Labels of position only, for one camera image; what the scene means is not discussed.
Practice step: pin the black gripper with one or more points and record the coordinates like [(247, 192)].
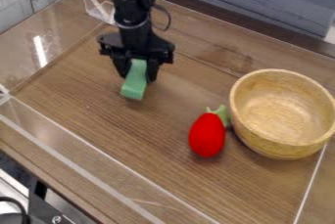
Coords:
[(154, 50)]

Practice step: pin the red plush strawberry toy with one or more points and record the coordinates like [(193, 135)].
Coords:
[(208, 132)]

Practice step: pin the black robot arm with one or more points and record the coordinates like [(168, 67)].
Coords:
[(136, 42)]

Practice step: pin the brown wooden bowl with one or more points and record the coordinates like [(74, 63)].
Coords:
[(283, 113)]

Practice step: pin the green rectangular block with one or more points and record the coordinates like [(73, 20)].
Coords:
[(134, 85)]

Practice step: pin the clear acrylic tray wall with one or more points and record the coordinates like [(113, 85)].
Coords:
[(93, 180)]

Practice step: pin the clear acrylic corner bracket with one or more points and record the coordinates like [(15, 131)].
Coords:
[(101, 11)]

